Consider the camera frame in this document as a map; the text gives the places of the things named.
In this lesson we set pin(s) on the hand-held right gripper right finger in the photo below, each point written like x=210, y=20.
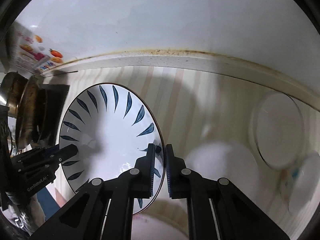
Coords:
x=170, y=162

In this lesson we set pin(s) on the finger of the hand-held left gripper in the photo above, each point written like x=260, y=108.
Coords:
x=51, y=151
x=67, y=152

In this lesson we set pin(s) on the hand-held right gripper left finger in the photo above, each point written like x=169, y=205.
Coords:
x=151, y=160

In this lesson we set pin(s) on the white plate blue leaf pattern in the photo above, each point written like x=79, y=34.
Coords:
x=112, y=135

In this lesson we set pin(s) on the metal wok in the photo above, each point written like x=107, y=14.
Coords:
x=20, y=100

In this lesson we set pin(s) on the large white bowl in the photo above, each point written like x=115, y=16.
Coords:
x=160, y=225

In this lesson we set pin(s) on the colourful printed carton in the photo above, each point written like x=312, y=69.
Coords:
x=30, y=52

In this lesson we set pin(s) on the white round plate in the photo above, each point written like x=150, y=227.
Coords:
x=278, y=130

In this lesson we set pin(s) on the white bowl colourful print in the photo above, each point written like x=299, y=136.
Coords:
x=306, y=180

